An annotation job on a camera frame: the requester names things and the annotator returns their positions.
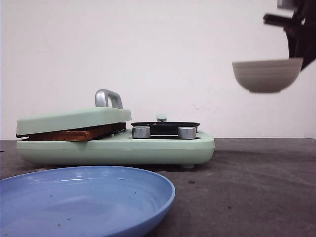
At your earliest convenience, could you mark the white bread slice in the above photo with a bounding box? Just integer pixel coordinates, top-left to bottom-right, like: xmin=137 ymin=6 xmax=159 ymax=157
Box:
xmin=28 ymin=122 xmax=126 ymax=142

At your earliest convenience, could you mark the blue plastic plate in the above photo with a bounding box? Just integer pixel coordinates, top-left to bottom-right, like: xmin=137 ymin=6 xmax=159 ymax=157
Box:
xmin=0 ymin=166 xmax=175 ymax=237

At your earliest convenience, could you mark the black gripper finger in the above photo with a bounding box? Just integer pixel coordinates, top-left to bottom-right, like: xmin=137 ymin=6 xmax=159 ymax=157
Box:
xmin=283 ymin=26 xmax=299 ymax=58
xmin=297 ymin=24 xmax=316 ymax=71

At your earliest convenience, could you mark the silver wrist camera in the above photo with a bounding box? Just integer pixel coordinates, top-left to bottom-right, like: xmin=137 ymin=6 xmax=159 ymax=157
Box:
xmin=277 ymin=0 xmax=297 ymax=10

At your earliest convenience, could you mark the silver control knob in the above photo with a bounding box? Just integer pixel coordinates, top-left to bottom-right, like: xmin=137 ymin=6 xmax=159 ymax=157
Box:
xmin=132 ymin=126 xmax=151 ymax=139
xmin=178 ymin=127 xmax=197 ymax=140

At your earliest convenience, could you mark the beige ceramic bowl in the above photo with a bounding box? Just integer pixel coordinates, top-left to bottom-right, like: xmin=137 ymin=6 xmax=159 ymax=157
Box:
xmin=232 ymin=58 xmax=303 ymax=93

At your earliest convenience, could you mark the right silver control knob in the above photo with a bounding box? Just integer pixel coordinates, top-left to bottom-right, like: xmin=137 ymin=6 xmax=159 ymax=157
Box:
xmin=178 ymin=127 xmax=197 ymax=140

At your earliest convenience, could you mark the black round frying pan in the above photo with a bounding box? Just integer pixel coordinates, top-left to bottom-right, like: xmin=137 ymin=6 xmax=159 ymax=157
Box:
xmin=131 ymin=120 xmax=200 ymax=135

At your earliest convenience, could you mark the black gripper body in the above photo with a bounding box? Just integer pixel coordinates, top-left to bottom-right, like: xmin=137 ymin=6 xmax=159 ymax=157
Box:
xmin=263 ymin=0 xmax=316 ymax=29

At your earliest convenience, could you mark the left silver control knob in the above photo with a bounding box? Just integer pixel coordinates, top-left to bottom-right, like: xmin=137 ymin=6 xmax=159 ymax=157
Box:
xmin=132 ymin=126 xmax=151 ymax=139

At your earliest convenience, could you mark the mint green breakfast maker base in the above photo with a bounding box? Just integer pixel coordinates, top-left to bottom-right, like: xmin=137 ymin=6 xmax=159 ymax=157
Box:
xmin=16 ymin=129 xmax=215 ymax=168

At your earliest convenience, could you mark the breakfast maker hinged lid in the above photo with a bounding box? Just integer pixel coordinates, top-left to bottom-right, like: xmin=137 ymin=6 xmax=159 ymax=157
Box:
xmin=16 ymin=89 xmax=132 ymax=138

